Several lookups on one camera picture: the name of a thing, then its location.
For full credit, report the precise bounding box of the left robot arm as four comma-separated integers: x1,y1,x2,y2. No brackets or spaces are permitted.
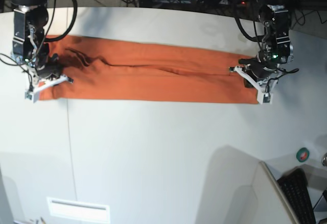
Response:
229,0,299,104

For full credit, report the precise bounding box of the black keyboard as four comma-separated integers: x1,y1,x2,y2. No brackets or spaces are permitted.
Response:
277,168,316,224

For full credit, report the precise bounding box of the green tape roll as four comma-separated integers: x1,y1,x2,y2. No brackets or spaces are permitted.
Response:
296,147,310,163

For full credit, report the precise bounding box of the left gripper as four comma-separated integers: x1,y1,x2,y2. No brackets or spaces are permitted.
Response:
229,57,286,105

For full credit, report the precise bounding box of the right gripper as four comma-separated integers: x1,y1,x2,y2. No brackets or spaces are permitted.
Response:
15,53,74,103

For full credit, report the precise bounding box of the white label plate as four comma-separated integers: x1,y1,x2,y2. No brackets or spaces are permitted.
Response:
47,197,110,223

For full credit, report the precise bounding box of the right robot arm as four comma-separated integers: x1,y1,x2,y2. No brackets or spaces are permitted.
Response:
9,0,78,103

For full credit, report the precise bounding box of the orange t-shirt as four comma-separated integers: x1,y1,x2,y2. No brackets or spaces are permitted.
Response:
40,35,257,104

